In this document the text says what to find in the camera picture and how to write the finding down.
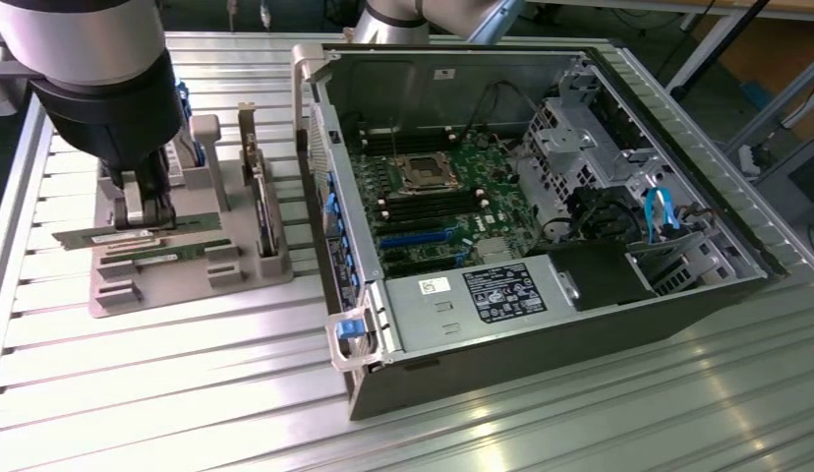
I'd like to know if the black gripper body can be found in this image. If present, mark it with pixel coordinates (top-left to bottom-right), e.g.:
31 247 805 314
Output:
29 47 187 174

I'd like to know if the green RAM stick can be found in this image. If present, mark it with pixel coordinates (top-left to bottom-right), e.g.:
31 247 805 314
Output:
50 210 222 250
101 242 209 267

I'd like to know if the black RAM slot bank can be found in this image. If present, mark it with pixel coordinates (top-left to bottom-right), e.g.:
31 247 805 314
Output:
359 125 458 154
373 189 489 221

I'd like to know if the disk with blue rails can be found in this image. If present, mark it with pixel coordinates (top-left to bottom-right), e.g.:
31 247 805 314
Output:
173 80 209 171

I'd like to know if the grey parts rack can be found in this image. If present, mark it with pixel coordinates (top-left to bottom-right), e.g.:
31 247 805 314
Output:
85 100 294 320

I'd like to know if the blue case latch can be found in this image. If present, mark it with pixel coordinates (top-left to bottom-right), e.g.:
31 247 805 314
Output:
334 319 370 341

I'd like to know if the blue expansion slot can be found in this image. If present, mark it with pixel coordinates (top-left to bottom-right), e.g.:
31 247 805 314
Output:
378 225 449 248

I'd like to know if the CPU socket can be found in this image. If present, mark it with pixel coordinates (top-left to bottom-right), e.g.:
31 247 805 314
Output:
389 153 462 192

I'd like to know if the green motherboard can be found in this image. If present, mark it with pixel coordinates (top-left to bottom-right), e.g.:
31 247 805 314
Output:
345 128 547 277

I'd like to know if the grey power supply unit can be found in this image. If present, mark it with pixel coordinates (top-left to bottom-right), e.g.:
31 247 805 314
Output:
382 255 554 353

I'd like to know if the silver chipset heatsink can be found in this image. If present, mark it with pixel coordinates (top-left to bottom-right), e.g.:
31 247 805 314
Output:
474 239 522 260

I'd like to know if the open black PC case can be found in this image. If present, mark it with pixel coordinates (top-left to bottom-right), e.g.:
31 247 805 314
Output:
290 41 793 422

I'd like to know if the metal disk bay cage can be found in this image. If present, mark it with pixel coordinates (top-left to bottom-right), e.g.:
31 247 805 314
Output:
517 95 653 203

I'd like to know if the black plastic air shroud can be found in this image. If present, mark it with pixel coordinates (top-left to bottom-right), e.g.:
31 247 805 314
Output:
549 242 659 314

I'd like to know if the graphics card with metal bracket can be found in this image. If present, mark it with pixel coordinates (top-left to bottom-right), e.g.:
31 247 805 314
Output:
238 101 282 260

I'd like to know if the thin black wire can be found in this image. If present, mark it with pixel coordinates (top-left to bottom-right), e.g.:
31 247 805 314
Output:
474 80 561 135

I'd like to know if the black wire bundle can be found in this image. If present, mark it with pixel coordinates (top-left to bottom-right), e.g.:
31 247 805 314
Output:
541 185 646 245

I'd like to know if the blue SATA wire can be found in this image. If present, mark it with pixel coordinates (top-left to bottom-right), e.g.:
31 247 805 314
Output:
641 186 686 245

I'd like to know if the metal desk frame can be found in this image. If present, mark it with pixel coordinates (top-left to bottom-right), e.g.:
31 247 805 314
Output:
667 0 814 102

